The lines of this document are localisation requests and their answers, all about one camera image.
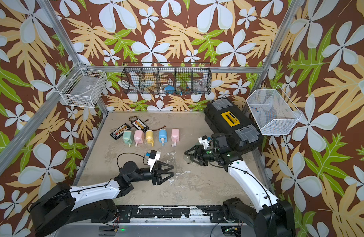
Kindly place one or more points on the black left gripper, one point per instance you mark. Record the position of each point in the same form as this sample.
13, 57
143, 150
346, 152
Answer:
156, 177

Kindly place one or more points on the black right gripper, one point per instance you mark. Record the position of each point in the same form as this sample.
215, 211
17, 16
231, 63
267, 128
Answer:
202, 161

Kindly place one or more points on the pink pencil sharpener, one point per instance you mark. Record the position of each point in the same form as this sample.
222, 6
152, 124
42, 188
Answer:
138, 137
175, 136

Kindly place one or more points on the blue pencil sharpener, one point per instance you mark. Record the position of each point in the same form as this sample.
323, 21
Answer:
162, 136

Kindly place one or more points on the yellow pencil sharpener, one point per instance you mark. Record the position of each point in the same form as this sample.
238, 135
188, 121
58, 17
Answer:
149, 137

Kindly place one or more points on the green pencil sharpener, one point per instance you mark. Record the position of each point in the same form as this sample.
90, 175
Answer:
128, 137

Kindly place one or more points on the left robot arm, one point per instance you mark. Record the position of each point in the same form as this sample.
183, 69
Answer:
66, 204

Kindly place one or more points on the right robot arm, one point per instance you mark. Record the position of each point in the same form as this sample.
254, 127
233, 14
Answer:
268, 215

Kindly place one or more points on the black yellow-latch toolbox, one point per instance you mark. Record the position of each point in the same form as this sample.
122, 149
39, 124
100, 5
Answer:
223, 116

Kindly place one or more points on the black charging board right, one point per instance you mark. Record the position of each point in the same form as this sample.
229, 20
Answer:
140, 125

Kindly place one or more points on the black charging board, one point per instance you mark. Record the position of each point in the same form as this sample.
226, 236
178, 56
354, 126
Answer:
118, 133
140, 125

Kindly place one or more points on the black charging board left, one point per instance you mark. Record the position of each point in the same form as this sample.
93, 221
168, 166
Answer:
118, 133

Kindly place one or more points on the white mesh basket right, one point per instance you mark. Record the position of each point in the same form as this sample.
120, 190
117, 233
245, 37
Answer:
274, 112

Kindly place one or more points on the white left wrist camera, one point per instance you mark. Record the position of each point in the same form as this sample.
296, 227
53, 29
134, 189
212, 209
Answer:
152, 157

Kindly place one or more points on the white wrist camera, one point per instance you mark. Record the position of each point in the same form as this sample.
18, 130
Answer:
152, 157
205, 142

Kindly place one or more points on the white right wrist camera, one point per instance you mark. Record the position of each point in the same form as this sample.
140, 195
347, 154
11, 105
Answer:
205, 142

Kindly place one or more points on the black wire basket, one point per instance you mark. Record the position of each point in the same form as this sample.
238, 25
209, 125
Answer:
167, 79

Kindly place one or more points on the white wire basket left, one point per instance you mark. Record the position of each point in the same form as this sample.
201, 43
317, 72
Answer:
82, 86

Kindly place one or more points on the aluminium frame post right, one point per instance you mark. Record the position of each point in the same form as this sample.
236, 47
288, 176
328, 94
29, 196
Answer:
282, 32

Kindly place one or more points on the aluminium frame post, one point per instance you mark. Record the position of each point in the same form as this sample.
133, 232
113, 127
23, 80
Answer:
68, 46
282, 32

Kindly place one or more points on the aluminium frame post left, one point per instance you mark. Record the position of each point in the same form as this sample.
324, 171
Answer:
68, 46

